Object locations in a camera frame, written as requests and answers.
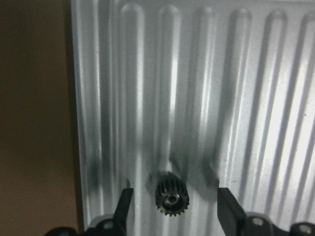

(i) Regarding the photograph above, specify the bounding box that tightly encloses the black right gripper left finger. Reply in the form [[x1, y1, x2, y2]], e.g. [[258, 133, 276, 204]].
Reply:
[[113, 188, 133, 236]]

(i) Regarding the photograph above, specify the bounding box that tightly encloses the ribbed metal tray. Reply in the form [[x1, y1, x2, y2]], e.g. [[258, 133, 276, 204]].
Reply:
[[70, 0, 315, 236]]

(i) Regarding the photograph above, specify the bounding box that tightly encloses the small black bearing gear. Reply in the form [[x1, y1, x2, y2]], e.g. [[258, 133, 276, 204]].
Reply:
[[155, 172, 189, 217]]

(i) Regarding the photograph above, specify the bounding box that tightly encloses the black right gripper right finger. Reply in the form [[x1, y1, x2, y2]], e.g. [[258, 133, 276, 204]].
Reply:
[[217, 187, 246, 236]]

